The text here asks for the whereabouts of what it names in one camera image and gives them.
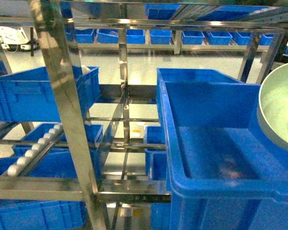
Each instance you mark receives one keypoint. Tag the light green bowl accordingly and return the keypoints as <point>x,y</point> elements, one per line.
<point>272,110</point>

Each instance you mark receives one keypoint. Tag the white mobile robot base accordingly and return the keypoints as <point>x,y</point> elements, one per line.
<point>18,38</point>

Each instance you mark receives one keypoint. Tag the stainless steel shelf rack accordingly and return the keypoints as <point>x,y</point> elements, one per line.
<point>60,166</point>

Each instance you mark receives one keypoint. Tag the blue crate left shelf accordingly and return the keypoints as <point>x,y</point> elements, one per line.
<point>27,95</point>

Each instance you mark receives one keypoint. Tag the blue bin behind front bin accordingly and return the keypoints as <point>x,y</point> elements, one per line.
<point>188,75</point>

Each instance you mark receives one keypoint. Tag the white object in left crate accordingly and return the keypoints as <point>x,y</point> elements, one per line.
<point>85,69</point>

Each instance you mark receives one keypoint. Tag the blue plastic bin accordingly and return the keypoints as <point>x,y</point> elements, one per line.
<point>223,172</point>

